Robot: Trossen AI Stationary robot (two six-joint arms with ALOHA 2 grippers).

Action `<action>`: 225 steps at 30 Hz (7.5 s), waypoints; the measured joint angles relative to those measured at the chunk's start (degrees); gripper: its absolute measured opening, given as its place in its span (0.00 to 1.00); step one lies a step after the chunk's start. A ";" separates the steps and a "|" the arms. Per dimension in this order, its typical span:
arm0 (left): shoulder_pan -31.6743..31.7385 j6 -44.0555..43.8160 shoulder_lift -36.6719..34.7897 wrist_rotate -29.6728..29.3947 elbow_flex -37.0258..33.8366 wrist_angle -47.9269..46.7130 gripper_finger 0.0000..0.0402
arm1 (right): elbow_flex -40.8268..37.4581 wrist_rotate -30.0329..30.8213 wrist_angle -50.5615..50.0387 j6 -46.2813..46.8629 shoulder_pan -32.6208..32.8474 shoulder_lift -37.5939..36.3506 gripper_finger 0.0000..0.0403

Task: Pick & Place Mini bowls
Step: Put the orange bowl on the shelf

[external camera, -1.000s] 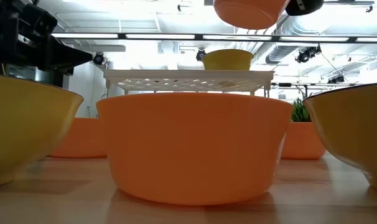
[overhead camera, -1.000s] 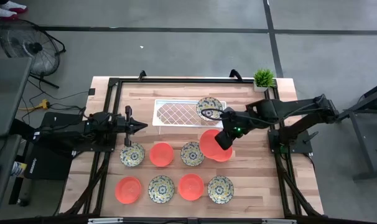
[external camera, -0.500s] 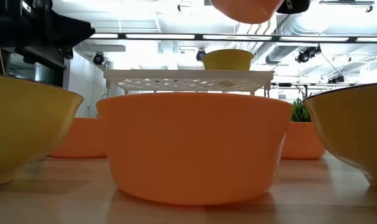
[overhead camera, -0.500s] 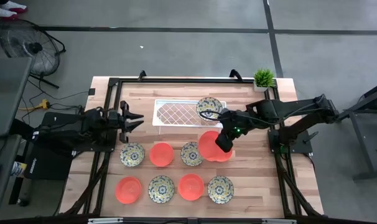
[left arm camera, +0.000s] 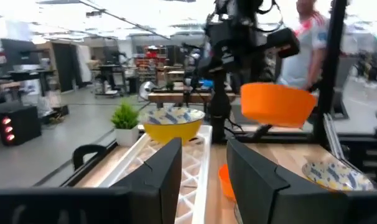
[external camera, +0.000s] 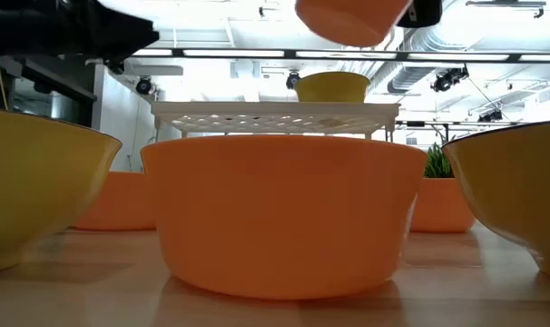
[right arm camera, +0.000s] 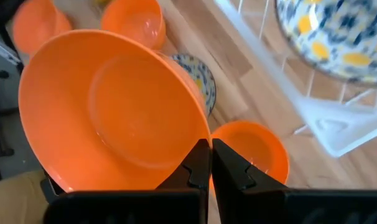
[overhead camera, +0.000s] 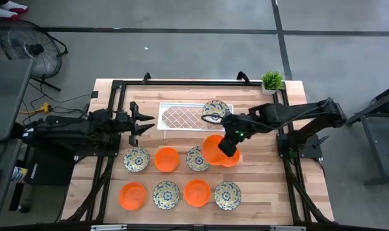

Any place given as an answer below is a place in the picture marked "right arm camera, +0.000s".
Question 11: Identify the white plastic grid rack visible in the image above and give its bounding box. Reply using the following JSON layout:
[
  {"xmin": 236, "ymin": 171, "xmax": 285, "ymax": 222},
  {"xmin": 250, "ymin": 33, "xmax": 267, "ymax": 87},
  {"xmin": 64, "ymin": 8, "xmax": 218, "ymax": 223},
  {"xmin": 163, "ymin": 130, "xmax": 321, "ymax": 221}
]
[{"xmin": 212, "ymin": 0, "xmax": 377, "ymax": 159}]

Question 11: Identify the black metal bracket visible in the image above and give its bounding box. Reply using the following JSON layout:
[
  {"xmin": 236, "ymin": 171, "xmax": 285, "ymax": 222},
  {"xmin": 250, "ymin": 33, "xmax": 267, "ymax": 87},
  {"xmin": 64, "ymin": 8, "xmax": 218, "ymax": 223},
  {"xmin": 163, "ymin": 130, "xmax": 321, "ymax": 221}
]
[{"xmin": 40, "ymin": 172, "xmax": 67, "ymax": 205}]

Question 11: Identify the tan cushion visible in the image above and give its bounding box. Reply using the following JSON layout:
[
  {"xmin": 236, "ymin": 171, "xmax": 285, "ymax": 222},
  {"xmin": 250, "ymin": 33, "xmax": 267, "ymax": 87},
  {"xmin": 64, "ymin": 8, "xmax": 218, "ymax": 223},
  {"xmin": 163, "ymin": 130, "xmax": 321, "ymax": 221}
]
[{"xmin": 0, "ymin": 170, "xmax": 50, "ymax": 224}]

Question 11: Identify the large orange plastic bowl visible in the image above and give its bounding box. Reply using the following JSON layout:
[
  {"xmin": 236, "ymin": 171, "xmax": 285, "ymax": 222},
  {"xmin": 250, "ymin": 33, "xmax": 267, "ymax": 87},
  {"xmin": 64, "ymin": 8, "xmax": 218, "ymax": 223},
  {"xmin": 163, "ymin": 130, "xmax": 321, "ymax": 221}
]
[{"xmin": 12, "ymin": 0, "xmax": 73, "ymax": 57}]

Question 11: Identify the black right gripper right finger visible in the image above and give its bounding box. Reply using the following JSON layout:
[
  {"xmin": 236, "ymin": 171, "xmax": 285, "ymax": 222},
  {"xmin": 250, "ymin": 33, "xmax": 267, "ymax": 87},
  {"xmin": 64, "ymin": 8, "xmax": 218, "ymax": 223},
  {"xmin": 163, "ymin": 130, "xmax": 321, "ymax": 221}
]
[{"xmin": 212, "ymin": 138, "xmax": 377, "ymax": 224}]

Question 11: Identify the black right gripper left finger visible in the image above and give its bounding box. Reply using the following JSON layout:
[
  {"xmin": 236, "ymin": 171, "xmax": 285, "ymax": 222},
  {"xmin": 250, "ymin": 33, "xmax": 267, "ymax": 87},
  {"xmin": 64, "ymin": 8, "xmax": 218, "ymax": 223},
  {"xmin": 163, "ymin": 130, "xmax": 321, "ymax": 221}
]
[{"xmin": 43, "ymin": 138, "xmax": 212, "ymax": 224}]

